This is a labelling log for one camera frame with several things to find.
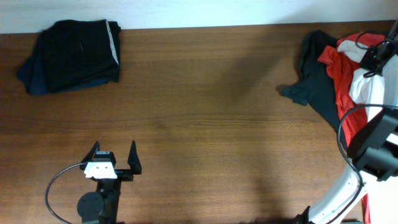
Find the folded black garment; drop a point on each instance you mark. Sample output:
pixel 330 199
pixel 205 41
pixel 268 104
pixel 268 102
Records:
pixel 78 53

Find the red printed t-shirt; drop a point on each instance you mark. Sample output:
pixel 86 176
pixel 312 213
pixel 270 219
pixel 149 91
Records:
pixel 341 62

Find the folded navy garment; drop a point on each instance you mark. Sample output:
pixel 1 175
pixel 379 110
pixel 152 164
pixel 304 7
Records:
pixel 32 75

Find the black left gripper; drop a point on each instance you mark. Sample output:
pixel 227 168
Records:
pixel 123 172

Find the dark green t-shirt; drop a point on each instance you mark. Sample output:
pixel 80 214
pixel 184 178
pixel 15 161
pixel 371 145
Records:
pixel 314 86

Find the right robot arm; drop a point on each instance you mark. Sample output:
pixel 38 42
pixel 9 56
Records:
pixel 371 157

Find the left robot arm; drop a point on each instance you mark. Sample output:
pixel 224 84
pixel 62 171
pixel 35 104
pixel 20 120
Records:
pixel 101 205

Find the white t-shirt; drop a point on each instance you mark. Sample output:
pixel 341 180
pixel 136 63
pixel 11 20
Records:
pixel 363 91

